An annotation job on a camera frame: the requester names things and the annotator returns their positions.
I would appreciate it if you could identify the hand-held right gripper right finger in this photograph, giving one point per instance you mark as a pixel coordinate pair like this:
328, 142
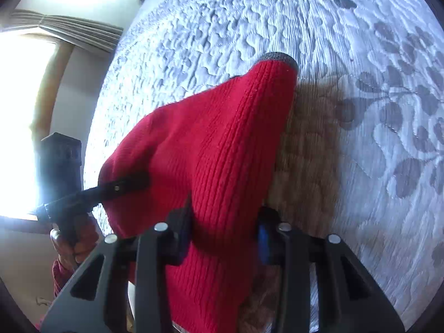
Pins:
264, 242

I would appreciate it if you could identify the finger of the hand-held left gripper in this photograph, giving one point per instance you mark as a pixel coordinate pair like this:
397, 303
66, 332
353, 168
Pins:
118, 188

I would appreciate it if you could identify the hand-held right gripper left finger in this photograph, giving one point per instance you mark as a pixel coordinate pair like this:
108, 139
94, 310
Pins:
178, 236

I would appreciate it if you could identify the red knitted sweater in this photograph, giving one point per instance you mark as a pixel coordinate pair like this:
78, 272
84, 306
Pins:
215, 145

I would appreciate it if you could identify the person's left hand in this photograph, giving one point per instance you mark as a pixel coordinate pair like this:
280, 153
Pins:
85, 239

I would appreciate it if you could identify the bright window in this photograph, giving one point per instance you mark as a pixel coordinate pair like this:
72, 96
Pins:
24, 121

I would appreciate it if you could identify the beige curtain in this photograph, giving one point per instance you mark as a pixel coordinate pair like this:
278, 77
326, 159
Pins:
76, 29

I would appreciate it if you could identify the grey quilted bedspread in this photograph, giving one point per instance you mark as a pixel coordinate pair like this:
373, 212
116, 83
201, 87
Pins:
347, 59

